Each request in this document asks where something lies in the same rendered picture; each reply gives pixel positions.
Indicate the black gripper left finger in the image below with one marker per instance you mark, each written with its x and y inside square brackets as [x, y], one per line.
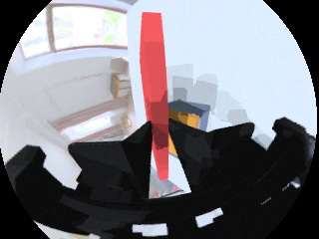
[132, 155]

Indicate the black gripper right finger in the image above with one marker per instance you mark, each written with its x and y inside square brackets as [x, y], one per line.
[197, 149]

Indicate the red square lid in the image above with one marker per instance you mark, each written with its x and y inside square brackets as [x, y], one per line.
[153, 71]

